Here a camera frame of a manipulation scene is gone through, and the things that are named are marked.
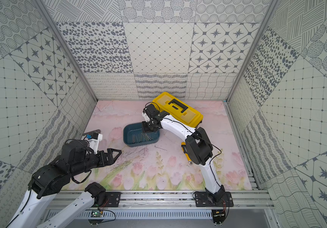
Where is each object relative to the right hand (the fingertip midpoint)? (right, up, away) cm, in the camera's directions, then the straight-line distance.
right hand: (145, 130), depth 90 cm
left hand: (-10, -6, -26) cm, 28 cm away
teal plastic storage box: (-10, -4, +8) cm, 14 cm away
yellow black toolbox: (+21, +15, +3) cm, 26 cm away
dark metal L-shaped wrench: (-36, -2, +11) cm, 38 cm away
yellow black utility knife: (+25, -12, +2) cm, 28 cm away
